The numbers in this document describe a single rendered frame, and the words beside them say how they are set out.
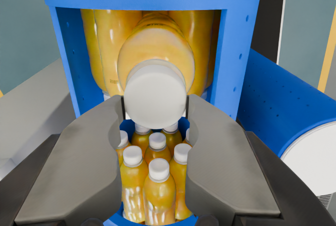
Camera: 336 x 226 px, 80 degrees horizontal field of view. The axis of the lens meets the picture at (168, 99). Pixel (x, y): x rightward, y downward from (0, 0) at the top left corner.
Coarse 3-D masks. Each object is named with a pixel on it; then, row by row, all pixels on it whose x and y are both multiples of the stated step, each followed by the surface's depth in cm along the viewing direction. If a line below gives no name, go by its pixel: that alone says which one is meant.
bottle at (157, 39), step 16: (144, 16) 27; (160, 16) 23; (144, 32) 15; (160, 32) 15; (176, 32) 17; (128, 48) 15; (144, 48) 14; (160, 48) 14; (176, 48) 15; (128, 64) 14; (144, 64) 13; (160, 64) 13; (176, 64) 14; (192, 64) 16; (128, 80) 14; (192, 80) 16
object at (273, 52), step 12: (264, 0) 116; (276, 0) 117; (264, 12) 120; (276, 12) 120; (264, 24) 123; (276, 24) 123; (252, 36) 126; (264, 36) 126; (276, 36) 126; (252, 48) 129; (264, 48) 130; (276, 48) 130; (276, 60) 134
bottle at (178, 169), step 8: (176, 160) 42; (176, 168) 42; (184, 168) 42; (176, 176) 42; (184, 176) 42; (176, 184) 43; (184, 184) 42; (176, 192) 44; (184, 192) 44; (176, 200) 45; (184, 200) 45; (176, 208) 47; (184, 208) 46; (176, 216) 48; (184, 216) 48
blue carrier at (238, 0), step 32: (64, 0) 19; (96, 0) 18; (128, 0) 17; (160, 0) 17; (192, 0) 17; (224, 0) 19; (256, 0) 23; (64, 32) 30; (224, 32) 20; (64, 64) 30; (224, 64) 22; (96, 96) 42; (224, 96) 25; (128, 128) 54; (128, 224) 35; (192, 224) 35
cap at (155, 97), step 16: (144, 80) 11; (160, 80) 11; (176, 80) 12; (128, 96) 12; (144, 96) 12; (160, 96) 12; (176, 96) 12; (128, 112) 12; (144, 112) 12; (160, 112) 12; (176, 112) 12; (160, 128) 13
